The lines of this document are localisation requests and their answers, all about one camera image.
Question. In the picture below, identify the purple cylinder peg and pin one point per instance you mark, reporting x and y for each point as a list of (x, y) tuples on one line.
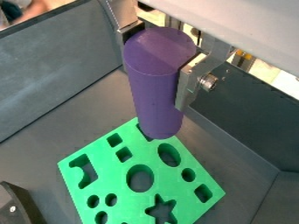
[(155, 53)]

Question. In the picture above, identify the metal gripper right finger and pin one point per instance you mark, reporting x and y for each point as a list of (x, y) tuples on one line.
[(195, 75)]

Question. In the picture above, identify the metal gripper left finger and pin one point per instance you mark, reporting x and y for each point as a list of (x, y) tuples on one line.
[(121, 14)]

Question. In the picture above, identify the black rounded object corner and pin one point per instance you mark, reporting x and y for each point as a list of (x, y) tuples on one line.
[(17, 208)]

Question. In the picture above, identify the green shape sorter board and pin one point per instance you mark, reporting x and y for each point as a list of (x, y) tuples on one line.
[(128, 179)]

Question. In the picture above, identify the grey bin enclosure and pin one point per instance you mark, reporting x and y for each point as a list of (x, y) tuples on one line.
[(64, 95)]

